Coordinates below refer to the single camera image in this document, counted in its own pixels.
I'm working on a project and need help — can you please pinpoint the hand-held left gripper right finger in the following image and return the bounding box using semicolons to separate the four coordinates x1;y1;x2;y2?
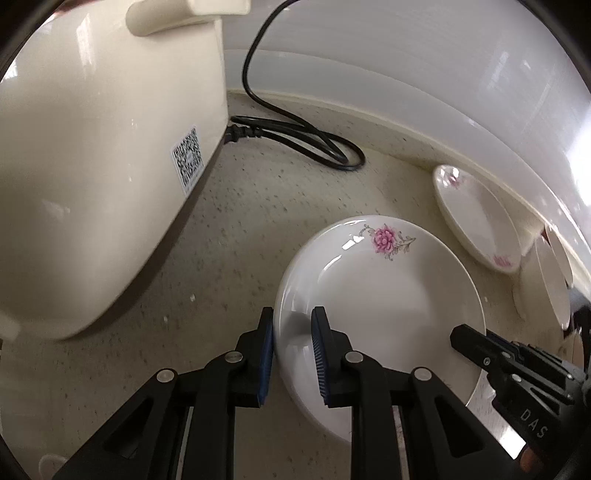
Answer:
310;305;518;480

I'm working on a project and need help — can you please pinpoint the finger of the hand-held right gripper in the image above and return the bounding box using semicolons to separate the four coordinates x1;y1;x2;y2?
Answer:
487;331;588;385
450;324;575;403

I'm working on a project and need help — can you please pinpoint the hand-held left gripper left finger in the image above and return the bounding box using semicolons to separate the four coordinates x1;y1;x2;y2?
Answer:
53;307;278;480

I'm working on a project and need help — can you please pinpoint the round plate with pink flower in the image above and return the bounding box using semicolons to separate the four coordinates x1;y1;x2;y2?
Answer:
274;215;485;444

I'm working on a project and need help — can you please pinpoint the oval plate with pink flowers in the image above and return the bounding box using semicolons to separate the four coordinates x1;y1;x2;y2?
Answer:
433;165;522;275

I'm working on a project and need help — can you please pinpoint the cream rice cooker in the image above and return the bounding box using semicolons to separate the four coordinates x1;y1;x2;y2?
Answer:
0;0;252;342

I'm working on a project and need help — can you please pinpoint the black power cable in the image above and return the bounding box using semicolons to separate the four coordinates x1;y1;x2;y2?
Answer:
224;0;366;172

